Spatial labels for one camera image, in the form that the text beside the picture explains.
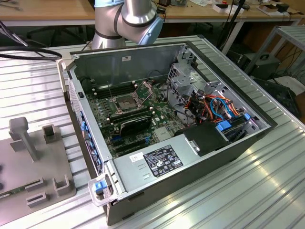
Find black RAM slot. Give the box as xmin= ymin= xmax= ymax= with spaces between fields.
xmin=109 ymin=106 xmax=153 ymax=121
xmin=93 ymin=84 xmax=138 ymax=98
xmin=111 ymin=110 xmax=154 ymax=125
xmin=91 ymin=80 xmax=136 ymax=93

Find CPU socket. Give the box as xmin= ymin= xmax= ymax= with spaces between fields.
xmin=110 ymin=95 xmax=139 ymax=113

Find black expansion slot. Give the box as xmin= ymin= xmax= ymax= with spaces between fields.
xmin=115 ymin=139 xmax=146 ymax=155

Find green motherboard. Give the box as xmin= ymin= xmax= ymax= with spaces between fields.
xmin=84 ymin=81 xmax=182 ymax=158

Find black graphics card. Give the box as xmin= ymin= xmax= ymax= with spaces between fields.
xmin=119 ymin=115 xmax=153 ymax=137

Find silver chipset heatsink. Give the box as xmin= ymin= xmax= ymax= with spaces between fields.
xmin=153 ymin=127 xmax=174 ymax=142

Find metal socket cover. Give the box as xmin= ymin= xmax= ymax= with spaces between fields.
xmin=132 ymin=81 xmax=155 ymax=106

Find silver drive cage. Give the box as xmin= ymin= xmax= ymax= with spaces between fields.
xmin=166 ymin=62 xmax=199 ymax=108

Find white paper sticker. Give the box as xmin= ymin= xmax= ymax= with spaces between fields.
xmin=128 ymin=152 xmax=144 ymax=163

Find black power supply label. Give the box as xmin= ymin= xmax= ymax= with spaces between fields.
xmin=142 ymin=144 xmax=184 ymax=177

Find open black PC case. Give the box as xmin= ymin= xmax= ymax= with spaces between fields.
xmin=56 ymin=40 xmax=279 ymax=226

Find black plastic shroud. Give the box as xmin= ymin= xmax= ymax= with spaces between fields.
xmin=173 ymin=121 xmax=232 ymax=157

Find silver power supply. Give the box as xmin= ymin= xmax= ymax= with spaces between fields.
xmin=113 ymin=133 xmax=200 ymax=194

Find blue disk carrier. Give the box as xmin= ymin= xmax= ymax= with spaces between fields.
xmin=215 ymin=120 xmax=239 ymax=132

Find wooden desk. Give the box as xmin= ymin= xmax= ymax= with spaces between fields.
xmin=0 ymin=0 xmax=96 ymax=27
xmin=156 ymin=0 xmax=303 ymax=56

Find black pole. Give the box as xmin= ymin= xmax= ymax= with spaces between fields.
xmin=221 ymin=0 xmax=246 ymax=56

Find white box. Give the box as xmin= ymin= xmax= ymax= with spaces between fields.
xmin=213 ymin=3 xmax=244 ymax=14

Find gray parts rack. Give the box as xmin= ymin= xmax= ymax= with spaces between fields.
xmin=0 ymin=116 xmax=77 ymax=226

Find cardboard box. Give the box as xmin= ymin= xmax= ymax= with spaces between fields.
xmin=258 ymin=1 xmax=291 ymax=17

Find green RAM stick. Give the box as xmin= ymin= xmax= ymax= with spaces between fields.
xmin=0 ymin=187 xmax=27 ymax=199

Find metal slat shelf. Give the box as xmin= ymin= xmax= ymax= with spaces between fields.
xmin=245 ymin=25 xmax=305 ymax=75

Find blue wire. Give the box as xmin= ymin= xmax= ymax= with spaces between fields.
xmin=210 ymin=96 xmax=230 ymax=118

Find orange wire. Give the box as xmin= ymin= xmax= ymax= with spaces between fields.
xmin=185 ymin=94 xmax=242 ymax=120

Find clear case handle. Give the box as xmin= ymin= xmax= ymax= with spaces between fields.
xmin=87 ymin=174 xmax=118 ymax=208

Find black box with handle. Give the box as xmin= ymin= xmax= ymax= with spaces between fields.
xmin=244 ymin=53 xmax=281 ymax=81

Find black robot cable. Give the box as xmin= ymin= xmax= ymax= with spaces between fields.
xmin=0 ymin=46 xmax=63 ymax=62
xmin=0 ymin=20 xmax=30 ymax=48

